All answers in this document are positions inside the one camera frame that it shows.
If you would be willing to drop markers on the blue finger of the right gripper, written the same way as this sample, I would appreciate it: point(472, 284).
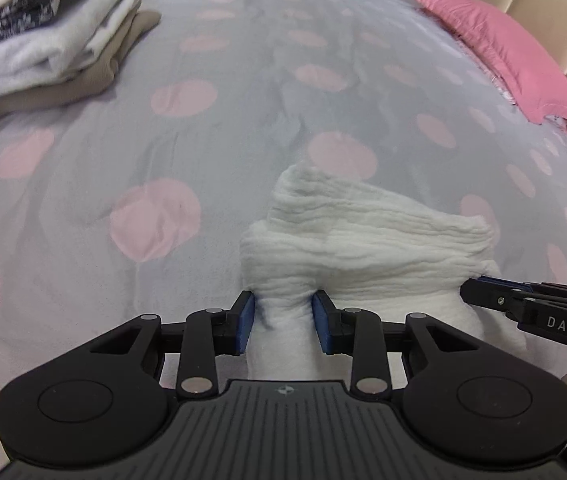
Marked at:
point(543, 288)
point(487, 296)

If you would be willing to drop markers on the white crinkled skirt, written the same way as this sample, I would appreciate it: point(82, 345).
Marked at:
point(367, 248)

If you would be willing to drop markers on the folded clothes stack with khaki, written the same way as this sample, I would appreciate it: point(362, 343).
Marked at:
point(72, 60)

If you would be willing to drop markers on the grey pink-dotted bed sheet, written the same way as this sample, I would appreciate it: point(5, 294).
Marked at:
point(135, 201)

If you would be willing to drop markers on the pink pillow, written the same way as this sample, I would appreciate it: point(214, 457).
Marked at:
point(532, 77)

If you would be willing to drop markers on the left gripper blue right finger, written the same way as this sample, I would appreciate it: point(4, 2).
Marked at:
point(356, 333)

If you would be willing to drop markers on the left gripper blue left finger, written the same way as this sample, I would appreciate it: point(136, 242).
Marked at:
point(207, 334)

